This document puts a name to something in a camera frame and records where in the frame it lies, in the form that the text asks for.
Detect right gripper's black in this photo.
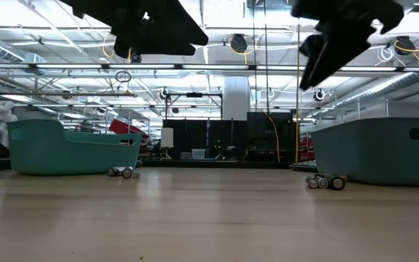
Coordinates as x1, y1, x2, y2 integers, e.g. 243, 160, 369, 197
291, 0, 405, 92

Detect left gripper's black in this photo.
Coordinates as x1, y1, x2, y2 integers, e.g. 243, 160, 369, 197
59, 0, 210, 59

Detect long ceiling light bar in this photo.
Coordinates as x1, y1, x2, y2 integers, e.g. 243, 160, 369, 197
0, 62, 419, 73

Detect white column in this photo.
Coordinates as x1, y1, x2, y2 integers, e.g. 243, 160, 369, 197
222, 75, 250, 122

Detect red cart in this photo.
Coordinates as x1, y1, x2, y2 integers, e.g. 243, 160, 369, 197
108, 119, 151, 145

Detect red equipment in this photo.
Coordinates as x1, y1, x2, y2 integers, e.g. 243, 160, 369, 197
299, 136, 316, 163

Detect black cabinets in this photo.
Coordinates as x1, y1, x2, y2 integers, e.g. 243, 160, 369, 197
161, 111, 295, 162

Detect blue grey plastic bin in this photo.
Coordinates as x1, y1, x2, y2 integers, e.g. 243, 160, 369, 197
310, 116, 419, 188

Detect black desk calculator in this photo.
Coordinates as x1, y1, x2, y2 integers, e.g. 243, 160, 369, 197
289, 162, 319, 172

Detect grey horizontal pipe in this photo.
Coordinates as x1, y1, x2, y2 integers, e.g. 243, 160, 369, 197
0, 90, 139, 99

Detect teal green plastic bin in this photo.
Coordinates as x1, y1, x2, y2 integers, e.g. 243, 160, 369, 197
7, 119, 142, 176

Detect white robot figure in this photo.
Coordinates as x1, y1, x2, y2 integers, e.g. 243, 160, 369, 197
0, 100, 19, 148

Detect hanging black cable coil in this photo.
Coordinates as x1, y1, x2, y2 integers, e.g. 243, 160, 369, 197
114, 70, 133, 84

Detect black gantry frame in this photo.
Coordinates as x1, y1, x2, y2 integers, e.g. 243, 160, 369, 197
164, 92, 224, 120

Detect yellow hanging cable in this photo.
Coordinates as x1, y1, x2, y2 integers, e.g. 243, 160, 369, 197
262, 111, 282, 164

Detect black aluminium rig frame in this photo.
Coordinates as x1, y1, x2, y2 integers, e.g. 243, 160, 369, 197
0, 156, 295, 172

